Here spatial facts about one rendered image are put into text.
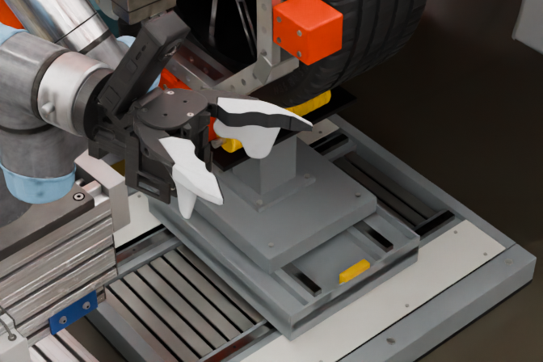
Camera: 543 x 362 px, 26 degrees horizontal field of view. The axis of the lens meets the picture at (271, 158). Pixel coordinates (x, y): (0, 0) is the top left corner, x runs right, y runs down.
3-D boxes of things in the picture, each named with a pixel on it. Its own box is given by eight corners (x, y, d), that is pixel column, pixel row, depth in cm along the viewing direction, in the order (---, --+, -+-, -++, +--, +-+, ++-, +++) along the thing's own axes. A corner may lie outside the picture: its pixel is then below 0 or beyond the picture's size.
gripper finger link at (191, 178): (221, 245, 102) (188, 185, 109) (225, 189, 99) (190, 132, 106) (187, 250, 101) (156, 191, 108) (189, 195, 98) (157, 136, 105)
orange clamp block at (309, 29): (306, 25, 195) (343, 49, 190) (270, 43, 192) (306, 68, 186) (307, -11, 191) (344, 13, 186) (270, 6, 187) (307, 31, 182)
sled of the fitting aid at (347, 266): (417, 264, 256) (421, 232, 249) (290, 345, 238) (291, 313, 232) (271, 150, 285) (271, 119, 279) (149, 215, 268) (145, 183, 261)
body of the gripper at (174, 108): (219, 172, 114) (121, 130, 119) (224, 96, 110) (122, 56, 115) (172, 208, 109) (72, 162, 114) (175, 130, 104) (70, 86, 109)
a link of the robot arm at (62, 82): (87, 39, 116) (31, 71, 110) (124, 54, 114) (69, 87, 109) (88, 105, 120) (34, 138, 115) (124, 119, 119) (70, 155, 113)
